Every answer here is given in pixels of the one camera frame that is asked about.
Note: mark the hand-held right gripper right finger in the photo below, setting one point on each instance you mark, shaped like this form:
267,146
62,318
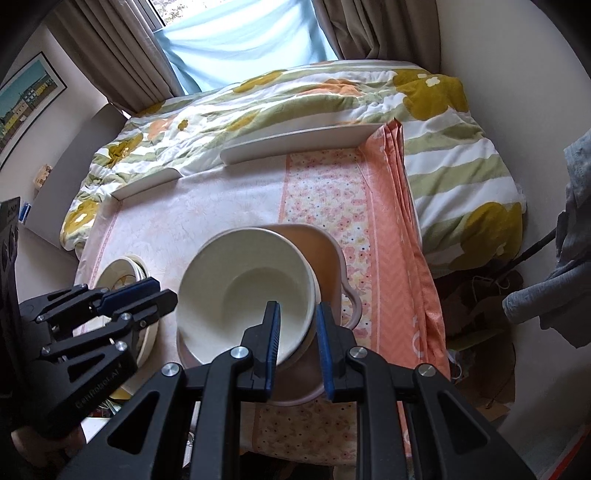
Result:
325,350

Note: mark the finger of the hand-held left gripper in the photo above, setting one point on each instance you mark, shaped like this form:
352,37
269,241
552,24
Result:
129,290
152,307

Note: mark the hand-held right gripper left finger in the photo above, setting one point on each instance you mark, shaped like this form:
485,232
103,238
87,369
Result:
272,346

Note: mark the small floral dish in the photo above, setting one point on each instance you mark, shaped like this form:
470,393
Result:
115,272

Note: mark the large white plate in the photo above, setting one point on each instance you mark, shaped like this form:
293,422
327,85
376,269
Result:
141,270

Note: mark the large cream plate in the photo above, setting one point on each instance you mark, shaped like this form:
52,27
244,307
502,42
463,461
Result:
150,339

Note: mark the large cream bowl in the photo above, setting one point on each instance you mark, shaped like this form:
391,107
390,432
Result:
316,300

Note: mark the small cream bowl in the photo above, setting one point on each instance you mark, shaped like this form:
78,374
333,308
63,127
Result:
221,295

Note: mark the pink heart-shaped basin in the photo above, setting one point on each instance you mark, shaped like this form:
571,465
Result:
330,263

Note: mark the person's left hand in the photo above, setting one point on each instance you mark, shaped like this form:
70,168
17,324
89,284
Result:
41,450

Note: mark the short white board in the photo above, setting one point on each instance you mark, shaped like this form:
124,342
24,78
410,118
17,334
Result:
147,184

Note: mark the small blue object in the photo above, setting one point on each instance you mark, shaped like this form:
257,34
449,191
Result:
25,213

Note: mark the pink floral tablecloth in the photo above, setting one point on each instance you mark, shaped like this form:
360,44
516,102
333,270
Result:
231,203

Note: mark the small wooden object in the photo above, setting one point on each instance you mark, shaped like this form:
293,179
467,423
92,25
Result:
44,175

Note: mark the white cabinet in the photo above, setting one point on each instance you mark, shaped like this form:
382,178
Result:
78,138

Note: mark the brown paper bag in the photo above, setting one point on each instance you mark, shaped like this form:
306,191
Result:
480,300

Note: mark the black rod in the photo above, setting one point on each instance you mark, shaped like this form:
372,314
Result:
535,249

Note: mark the brown curtain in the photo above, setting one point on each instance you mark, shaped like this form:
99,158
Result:
115,46
378,32

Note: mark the grey cloth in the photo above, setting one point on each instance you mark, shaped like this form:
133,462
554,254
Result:
572,277

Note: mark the floral blanket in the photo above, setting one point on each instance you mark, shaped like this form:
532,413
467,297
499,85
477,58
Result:
323,92

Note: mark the light blue curtain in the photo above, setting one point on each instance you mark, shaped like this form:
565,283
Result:
240,41

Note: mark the window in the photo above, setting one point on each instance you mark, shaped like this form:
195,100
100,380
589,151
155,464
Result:
171,11

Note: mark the wall poster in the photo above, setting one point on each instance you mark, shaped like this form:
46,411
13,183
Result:
27,101

